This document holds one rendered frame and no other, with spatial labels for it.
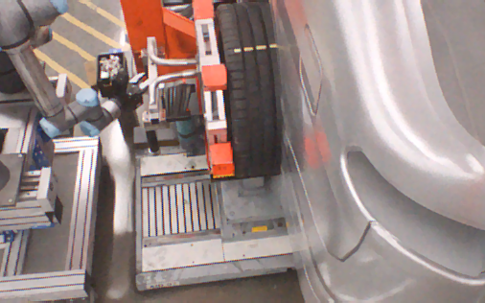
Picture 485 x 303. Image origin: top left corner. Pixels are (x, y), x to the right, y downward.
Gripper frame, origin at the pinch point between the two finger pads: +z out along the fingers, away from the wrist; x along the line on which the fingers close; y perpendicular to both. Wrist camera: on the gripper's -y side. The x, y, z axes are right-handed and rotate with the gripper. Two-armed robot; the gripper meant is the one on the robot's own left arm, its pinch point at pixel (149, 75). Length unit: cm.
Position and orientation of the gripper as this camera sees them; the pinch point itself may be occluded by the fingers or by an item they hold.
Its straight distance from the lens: 203.6
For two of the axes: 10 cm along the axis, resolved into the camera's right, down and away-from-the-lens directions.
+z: 6.0, -6.4, 4.8
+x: 8.0, 4.7, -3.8
